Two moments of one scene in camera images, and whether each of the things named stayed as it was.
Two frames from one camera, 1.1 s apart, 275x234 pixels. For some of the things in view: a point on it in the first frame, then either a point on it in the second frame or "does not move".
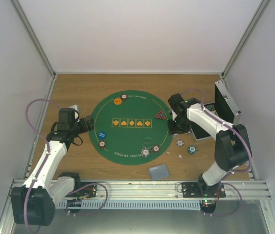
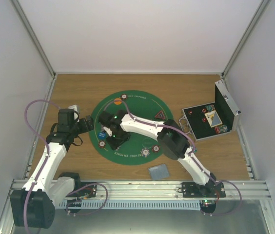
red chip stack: x=102 y=144 does not move
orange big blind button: x=117 y=101 does not move
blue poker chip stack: x=145 y=152 does not move
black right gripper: x=173 y=131 -> x=114 y=145
